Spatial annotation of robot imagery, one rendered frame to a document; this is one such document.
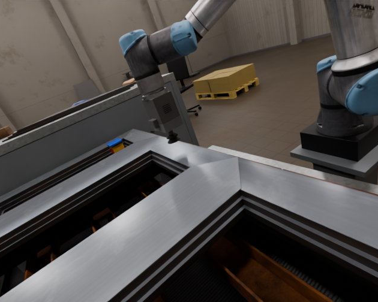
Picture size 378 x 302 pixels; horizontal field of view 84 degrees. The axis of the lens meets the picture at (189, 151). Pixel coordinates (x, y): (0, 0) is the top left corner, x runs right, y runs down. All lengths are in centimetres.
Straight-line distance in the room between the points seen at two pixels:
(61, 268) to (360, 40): 75
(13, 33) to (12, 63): 99
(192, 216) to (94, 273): 19
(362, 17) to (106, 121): 105
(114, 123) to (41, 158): 38
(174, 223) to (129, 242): 9
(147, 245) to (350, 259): 30
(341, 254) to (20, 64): 1025
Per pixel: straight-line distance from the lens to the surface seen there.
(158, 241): 40
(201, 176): 51
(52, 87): 1014
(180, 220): 42
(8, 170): 122
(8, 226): 84
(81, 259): 49
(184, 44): 57
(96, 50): 1029
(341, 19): 60
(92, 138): 120
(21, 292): 54
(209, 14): 69
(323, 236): 37
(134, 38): 60
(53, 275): 51
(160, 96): 60
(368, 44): 61
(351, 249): 36
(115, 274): 41
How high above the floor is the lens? 113
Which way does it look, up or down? 24 degrees down
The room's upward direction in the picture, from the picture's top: 21 degrees counter-clockwise
